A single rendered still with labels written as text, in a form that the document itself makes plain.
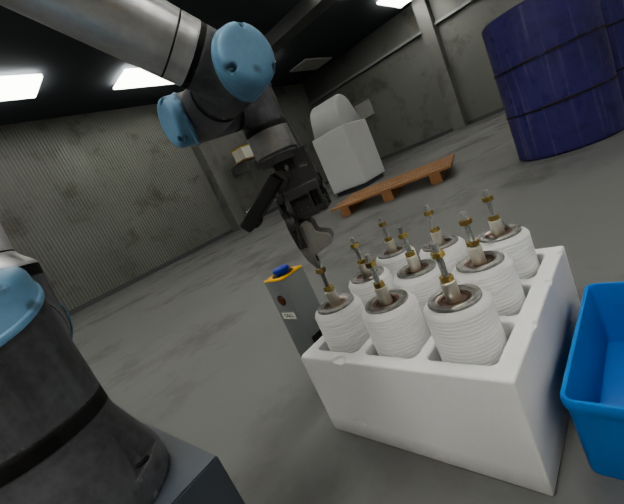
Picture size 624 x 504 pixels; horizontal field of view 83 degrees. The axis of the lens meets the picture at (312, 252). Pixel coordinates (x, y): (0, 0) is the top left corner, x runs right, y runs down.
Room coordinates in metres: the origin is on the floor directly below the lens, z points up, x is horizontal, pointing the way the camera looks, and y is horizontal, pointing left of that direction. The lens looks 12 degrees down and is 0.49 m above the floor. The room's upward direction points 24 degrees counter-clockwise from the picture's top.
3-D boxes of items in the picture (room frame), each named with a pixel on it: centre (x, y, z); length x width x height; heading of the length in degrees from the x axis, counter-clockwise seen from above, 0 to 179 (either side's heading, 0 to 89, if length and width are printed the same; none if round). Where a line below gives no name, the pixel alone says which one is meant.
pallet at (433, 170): (3.41, -1.00, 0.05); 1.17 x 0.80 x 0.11; 58
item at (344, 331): (0.64, 0.00, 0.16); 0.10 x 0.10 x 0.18
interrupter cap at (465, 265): (0.54, -0.25, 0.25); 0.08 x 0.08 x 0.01
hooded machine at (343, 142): (5.53, -1.14, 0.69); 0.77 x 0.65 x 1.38; 133
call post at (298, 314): (0.80, 0.08, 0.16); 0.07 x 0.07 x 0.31; 42
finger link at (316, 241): (0.62, -0.01, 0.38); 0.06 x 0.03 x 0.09; 77
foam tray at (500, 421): (0.63, -0.17, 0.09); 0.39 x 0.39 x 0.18; 42
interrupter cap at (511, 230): (0.62, -0.33, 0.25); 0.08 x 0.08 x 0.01
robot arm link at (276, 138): (0.64, -0.02, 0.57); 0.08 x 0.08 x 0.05
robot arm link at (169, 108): (0.57, 0.06, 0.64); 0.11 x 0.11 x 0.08; 33
